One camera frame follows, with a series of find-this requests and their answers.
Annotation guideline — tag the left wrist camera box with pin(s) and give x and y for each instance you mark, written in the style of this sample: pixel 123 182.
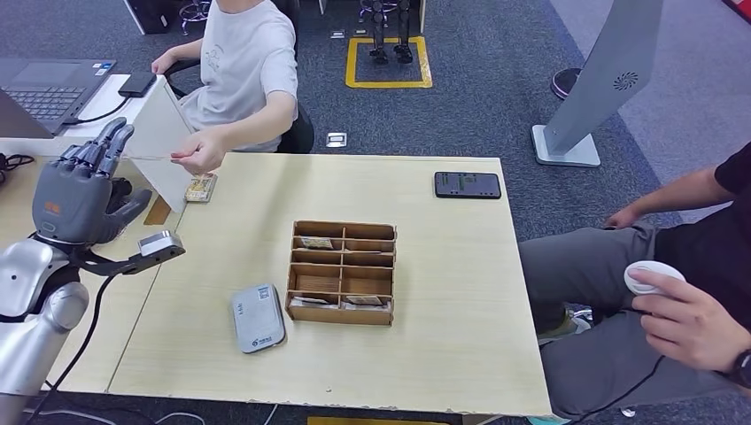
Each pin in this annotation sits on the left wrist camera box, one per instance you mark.
pixel 161 243

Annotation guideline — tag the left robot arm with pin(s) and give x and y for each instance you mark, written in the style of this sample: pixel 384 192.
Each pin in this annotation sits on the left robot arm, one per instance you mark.
pixel 35 328

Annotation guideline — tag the black wristwatch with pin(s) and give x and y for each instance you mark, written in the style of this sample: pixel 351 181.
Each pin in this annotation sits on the black wristwatch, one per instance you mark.
pixel 742 369

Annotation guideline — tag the wooden compartment organizer box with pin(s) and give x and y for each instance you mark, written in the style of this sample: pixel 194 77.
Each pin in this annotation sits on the wooden compartment organizer box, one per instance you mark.
pixel 343 273

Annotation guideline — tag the black round base pink rim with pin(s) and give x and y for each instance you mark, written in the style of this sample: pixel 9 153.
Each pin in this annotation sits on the black round base pink rim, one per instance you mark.
pixel 563 85

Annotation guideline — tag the black adapter box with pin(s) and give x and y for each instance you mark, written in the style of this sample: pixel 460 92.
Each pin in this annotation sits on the black adapter box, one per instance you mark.
pixel 137 84

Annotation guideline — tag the printed card in organizer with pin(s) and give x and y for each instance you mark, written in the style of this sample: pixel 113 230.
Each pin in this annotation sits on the printed card in organizer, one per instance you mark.
pixel 314 243
pixel 310 302
pixel 365 301

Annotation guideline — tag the dark cabinet white frame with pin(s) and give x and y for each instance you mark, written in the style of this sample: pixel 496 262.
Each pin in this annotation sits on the dark cabinet white frame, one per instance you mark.
pixel 152 14

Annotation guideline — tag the black smartphone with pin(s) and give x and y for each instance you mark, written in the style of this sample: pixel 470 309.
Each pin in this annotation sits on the black smartphone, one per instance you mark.
pixel 467 185

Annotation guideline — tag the black office chair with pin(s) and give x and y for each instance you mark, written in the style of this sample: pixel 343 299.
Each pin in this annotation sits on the black office chair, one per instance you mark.
pixel 296 135

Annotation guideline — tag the person's right forearm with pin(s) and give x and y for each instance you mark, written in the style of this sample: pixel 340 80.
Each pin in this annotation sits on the person's right forearm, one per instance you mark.
pixel 677 193
pixel 186 51

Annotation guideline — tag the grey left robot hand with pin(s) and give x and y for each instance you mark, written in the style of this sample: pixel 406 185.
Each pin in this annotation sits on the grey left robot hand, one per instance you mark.
pixel 70 205

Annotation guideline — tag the person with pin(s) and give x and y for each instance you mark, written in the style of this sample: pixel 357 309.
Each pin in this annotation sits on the person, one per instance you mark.
pixel 246 64
pixel 616 281

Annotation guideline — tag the brown flat rectangular patch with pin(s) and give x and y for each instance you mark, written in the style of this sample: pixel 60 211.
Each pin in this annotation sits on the brown flat rectangular patch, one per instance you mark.
pixel 158 214

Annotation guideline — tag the grey laptop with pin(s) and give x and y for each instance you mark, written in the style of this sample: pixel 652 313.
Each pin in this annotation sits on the grey laptop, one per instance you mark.
pixel 53 97

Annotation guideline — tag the white table leg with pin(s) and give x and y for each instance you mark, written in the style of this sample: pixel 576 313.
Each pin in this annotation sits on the white table leg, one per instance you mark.
pixel 422 14

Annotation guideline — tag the person's left hand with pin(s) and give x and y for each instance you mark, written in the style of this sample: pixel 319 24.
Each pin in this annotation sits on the person's left hand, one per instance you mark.
pixel 199 153
pixel 686 322

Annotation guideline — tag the black humanoid robot legs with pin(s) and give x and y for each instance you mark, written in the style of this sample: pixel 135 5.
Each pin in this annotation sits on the black humanoid robot legs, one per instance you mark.
pixel 403 35

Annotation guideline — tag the white desk partition box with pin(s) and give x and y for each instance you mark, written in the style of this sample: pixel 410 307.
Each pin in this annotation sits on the white desk partition box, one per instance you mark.
pixel 152 123

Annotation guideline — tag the grey kiosk stand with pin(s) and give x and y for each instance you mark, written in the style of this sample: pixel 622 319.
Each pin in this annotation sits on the grey kiosk stand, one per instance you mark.
pixel 604 70

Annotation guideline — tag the silver floor socket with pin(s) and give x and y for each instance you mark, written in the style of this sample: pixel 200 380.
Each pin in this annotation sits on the silver floor socket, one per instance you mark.
pixel 337 34
pixel 336 139
pixel 361 32

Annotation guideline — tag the grey card reader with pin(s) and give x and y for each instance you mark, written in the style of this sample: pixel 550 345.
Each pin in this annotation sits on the grey card reader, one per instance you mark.
pixel 258 319

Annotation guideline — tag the autumn print hotel card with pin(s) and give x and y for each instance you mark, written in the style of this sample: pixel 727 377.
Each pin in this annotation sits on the autumn print hotel card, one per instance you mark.
pixel 147 157

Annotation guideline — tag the chrome stool base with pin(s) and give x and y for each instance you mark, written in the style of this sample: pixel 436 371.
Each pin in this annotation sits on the chrome stool base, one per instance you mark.
pixel 193 12

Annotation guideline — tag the person's right hand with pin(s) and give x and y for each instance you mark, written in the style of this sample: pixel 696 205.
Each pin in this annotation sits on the person's right hand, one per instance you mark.
pixel 163 61
pixel 623 217

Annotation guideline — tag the yellow floor tape square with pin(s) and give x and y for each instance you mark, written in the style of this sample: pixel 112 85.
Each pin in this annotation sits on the yellow floor tape square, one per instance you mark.
pixel 352 58

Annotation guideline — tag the stack of printed cards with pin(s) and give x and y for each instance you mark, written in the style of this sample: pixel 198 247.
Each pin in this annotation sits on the stack of printed cards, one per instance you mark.
pixel 201 189

